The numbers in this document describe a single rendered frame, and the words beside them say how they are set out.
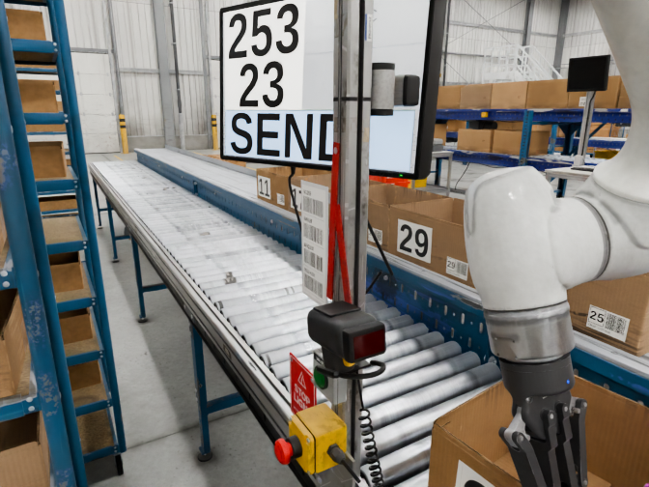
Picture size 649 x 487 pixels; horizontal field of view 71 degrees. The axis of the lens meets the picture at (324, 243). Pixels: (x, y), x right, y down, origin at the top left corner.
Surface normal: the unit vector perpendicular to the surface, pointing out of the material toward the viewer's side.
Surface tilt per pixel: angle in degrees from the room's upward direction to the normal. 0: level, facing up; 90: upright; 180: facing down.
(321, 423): 0
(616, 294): 90
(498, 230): 79
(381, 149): 86
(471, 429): 90
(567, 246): 73
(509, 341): 90
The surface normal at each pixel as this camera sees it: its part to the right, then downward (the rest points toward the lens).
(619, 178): -0.74, -0.42
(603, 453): -0.81, 0.15
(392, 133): -0.64, 0.14
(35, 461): 0.53, 0.24
